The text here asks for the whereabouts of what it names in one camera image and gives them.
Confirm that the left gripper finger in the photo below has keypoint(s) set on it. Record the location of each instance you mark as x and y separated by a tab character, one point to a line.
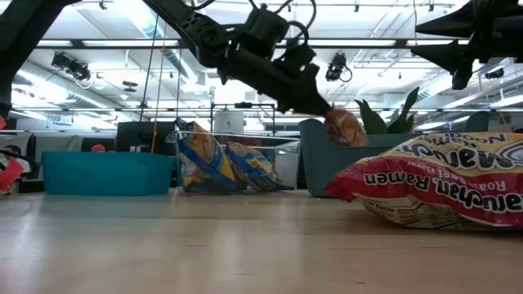
306	108
308	83

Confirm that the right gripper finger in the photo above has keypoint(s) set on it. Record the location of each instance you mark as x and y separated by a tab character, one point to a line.
449	53
453	24

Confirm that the red Maruchan noodle pack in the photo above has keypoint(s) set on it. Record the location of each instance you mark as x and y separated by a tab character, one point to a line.
347	128
441	183

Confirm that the blue Maruchan noodle pack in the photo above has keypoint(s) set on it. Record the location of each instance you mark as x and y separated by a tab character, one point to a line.
202	155
255	167

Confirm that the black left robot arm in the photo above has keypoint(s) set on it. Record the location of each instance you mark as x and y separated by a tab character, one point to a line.
24	24

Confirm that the white cylindrical tank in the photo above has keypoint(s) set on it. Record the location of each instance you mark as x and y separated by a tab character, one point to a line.
229	121

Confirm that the clear plastic bin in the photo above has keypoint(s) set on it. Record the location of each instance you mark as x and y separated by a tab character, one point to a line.
286	163

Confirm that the large grey-blue plastic bin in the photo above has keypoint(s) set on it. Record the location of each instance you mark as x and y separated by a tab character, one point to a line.
327	171

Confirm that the green snake plant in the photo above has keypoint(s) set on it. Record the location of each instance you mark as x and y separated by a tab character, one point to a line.
374	120

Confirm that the black computer monitor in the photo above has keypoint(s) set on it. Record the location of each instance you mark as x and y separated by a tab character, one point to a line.
139	136

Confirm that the person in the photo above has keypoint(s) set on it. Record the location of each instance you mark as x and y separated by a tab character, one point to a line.
12	152
98	148

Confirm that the small teal plastic bin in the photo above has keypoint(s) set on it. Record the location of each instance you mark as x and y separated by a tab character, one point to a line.
106	173

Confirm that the red paper sheet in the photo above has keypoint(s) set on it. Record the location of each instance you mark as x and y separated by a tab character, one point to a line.
10	173

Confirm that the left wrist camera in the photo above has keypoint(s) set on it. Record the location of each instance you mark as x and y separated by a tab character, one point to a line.
294	59

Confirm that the black ceiling camera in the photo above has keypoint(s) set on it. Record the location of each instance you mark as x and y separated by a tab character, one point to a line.
69	65
337	67

